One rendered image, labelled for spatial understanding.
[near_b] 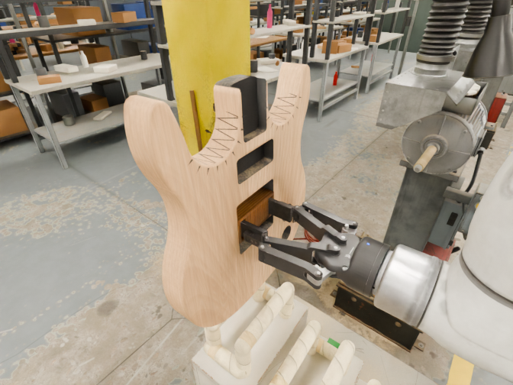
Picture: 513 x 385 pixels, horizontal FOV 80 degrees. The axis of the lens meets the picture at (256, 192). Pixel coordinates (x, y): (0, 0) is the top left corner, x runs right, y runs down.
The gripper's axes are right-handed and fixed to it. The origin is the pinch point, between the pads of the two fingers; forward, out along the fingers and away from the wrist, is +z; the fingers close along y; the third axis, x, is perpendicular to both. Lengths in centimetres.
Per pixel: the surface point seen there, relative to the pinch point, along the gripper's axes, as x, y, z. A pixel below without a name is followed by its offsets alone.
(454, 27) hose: 21, 86, -10
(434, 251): -85, 115, -30
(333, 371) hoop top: -32.9, 1.6, -17.3
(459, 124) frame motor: -11, 98, -20
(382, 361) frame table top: -53, 22, -25
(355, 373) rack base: -43.9, 9.9, -20.4
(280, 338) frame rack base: -35.7, 2.7, -3.9
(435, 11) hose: 25, 85, -4
